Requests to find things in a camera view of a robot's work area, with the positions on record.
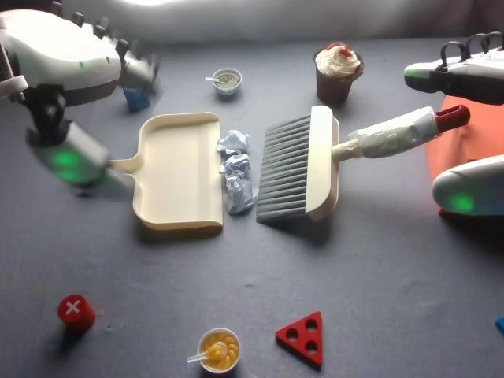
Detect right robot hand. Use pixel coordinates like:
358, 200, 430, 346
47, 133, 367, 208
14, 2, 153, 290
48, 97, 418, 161
403, 30, 504, 217

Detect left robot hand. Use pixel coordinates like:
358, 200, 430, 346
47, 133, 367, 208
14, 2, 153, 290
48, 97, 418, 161
0, 2, 161, 198

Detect cream plastic dustpan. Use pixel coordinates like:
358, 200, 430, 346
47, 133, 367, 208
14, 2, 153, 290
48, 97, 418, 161
108, 112, 225, 230

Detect white paper ball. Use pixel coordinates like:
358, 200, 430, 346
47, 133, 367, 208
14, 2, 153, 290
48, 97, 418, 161
215, 128, 252, 155
218, 153, 253, 177
223, 172, 259, 216

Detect orange box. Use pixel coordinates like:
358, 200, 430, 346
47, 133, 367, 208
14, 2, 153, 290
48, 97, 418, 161
424, 92, 504, 216

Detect blue hexagonal block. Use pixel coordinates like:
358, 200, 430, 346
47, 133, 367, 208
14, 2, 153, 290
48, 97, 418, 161
121, 86, 153, 113

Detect toy chocolate cupcake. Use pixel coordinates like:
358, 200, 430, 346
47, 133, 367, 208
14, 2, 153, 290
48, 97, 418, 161
313, 41, 365, 106

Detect small blue-white bowl with spoon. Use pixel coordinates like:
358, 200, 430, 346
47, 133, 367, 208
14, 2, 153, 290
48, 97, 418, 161
205, 67, 243, 99

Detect red cylinder with white cross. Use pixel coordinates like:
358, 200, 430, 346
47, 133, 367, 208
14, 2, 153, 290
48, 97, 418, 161
57, 294, 96, 335

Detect grey table cloth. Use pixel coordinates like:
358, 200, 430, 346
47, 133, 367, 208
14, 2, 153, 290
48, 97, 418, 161
0, 37, 504, 378

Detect red triangle block with holes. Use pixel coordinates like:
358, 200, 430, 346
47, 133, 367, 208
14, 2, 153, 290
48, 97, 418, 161
274, 310, 324, 371

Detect white bowl with yellow food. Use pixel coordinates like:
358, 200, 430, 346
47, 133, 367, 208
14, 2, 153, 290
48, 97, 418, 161
186, 327, 241, 373

